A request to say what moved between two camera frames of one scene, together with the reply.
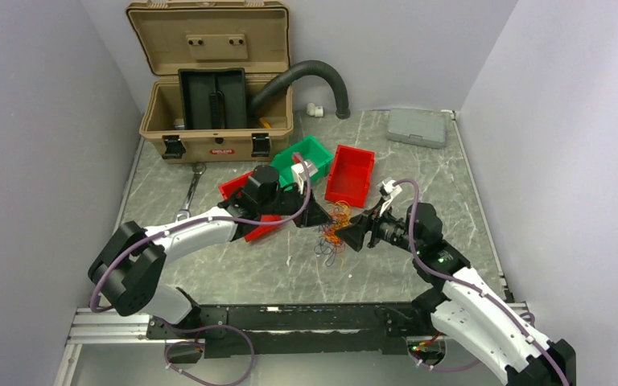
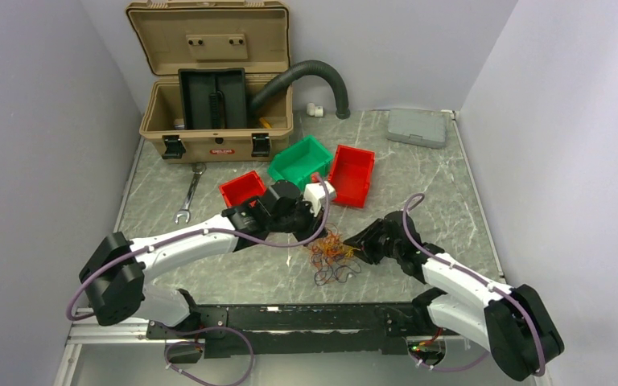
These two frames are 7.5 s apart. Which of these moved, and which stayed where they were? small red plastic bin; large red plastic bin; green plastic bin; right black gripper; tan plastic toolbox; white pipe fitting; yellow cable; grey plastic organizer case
Moved: right black gripper; yellow cable
Stayed: white pipe fitting; small red plastic bin; green plastic bin; tan plastic toolbox; large red plastic bin; grey plastic organizer case
